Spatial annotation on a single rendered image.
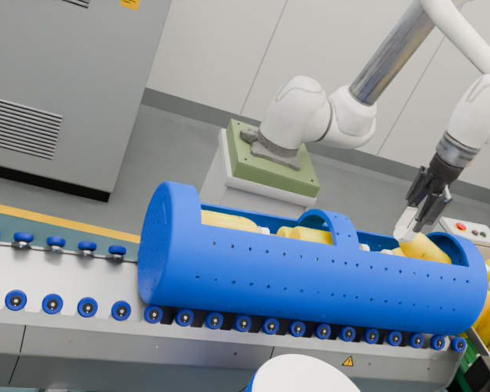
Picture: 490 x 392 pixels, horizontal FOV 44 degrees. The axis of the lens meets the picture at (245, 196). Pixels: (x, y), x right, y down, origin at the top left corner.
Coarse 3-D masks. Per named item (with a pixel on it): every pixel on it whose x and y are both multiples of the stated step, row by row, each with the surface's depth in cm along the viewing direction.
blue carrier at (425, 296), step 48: (192, 192) 135; (144, 240) 147; (192, 240) 128; (240, 240) 132; (288, 240) 137; (336, 240) 143; (384, 240) 174; (432, 240) 177; (144, 288) 139; (192, 288) 130; (240, 288) 134; (288, 288) 137; (336, 288) 142; (384, 288) 146; (432, 288) 151; (480, 288) 157
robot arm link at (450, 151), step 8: (448, 136) 138; (440, 144) 140; (448, 144) 138; (456, 144) 136; (440, 152) 140; (448, 152) 138; (456, 152) 137; (464, 152) 136; (472, 152) 137; (448, 160) 138; (456, 160) 138; (464, 160) 138; (472, 160) 139
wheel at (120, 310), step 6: (120, 300) 136; (114, 306) 134; (120, 306) 135; (126, 306) 136; (114, 312) 134; (120, 312) 135; (126, 312) 135; (114, 318) 135; (120, 318) 135; (126, 318) 136
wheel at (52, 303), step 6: (48, 294) 130; (54, 294) 130; (42, 300) 129; (48, 300) 129; (54, 300) 130; (60, 300) 130; (42, 306) 129; (48, 306) 129; (54, 306) 130; (60, 306) 130; (48, 312) 129; (54, 312) 130
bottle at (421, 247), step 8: (416, 240) 154; (424, 240) 155; (408, 248) 154; (416, 248) 154; (424, 248) 155; (432, 248) 157; (408, 256) 157; (416, 256) 155; (424, 256) 156; (432, 256) 157; (440, 256) 159; (448, 256) 163
